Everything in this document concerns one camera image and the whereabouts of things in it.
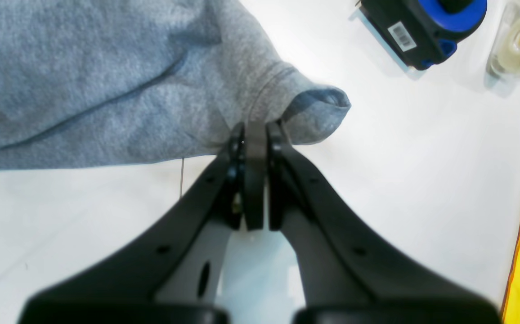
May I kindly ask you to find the grey t-shirt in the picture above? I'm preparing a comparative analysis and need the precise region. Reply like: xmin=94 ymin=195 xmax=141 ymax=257
xmin=0 ymin=0 xmax=351 ymax=171

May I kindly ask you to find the blue black tape measure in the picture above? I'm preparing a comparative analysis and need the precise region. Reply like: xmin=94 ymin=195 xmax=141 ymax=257
xmin=359 ymin=0 xmax=488 ymax=71

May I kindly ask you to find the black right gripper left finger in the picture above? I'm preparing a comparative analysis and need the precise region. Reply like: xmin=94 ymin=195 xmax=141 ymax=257
xmin=19 ymin=123 xmax=244 ymax=324

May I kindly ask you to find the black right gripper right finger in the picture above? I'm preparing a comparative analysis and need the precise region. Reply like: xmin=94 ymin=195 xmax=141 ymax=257
xmin=266 ymin=122 xmax=501 ymax=324

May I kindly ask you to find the clear tape dispenser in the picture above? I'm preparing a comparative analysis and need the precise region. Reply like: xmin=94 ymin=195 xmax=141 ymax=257
xmin=486 ymin=0 xmax=520 ymax=81

